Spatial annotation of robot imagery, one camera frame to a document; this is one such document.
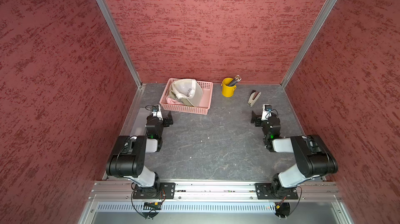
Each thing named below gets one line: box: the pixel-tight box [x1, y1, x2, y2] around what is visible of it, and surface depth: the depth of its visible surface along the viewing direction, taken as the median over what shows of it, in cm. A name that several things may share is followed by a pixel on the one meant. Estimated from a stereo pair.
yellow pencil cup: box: [220, 77, 237, 98], surface depth 112 cm
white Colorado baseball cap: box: [169, 78, 204, 107], surface depth 109 cm
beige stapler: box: [247, 91, 261, 107], surface depth 112 cm
